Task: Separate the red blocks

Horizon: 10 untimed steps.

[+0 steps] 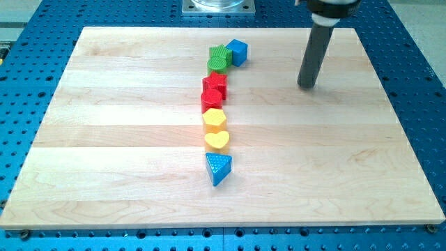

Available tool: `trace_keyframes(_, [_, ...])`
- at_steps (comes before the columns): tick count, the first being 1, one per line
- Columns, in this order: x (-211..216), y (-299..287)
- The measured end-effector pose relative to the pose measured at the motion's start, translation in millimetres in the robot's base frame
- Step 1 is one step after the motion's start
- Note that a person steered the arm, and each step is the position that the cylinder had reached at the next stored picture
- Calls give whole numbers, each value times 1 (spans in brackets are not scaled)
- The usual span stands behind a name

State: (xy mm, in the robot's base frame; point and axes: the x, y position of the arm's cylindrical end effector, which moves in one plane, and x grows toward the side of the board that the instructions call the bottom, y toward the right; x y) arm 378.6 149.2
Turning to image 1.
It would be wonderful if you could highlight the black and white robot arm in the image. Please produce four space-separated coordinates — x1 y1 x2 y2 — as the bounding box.
305 0 362 27

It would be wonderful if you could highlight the yellow hexagon block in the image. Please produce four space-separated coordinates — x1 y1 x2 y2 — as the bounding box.
202 108 227 134

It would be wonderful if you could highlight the yellow heart block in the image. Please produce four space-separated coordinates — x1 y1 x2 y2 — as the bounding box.
204 131 230 154

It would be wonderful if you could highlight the red cylinder block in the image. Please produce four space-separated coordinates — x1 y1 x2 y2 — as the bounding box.
200 89 223 113

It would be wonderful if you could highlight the blue triangle block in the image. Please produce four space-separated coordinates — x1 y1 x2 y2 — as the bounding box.
205 152 232 186

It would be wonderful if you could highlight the red star block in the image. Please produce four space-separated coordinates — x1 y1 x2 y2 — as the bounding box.
202 71 227 100

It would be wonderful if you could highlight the green cylinder block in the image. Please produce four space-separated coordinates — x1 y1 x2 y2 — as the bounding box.
207 56 227 75

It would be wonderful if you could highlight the green star block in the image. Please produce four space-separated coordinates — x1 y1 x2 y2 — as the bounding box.
209 45 233 66

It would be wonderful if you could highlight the blue cube block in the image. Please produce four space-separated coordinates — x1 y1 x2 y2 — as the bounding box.
226 39 248 67

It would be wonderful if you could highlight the light wooden board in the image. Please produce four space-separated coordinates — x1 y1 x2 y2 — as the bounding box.
1 27 445 229

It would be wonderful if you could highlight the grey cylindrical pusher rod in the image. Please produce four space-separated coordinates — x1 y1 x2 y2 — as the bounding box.
297 23 334 90

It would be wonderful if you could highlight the blue perforated table plate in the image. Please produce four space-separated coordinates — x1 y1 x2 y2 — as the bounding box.
1 0 445 250

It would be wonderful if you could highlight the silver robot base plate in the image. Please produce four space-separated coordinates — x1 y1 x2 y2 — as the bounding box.
181 0 256 16

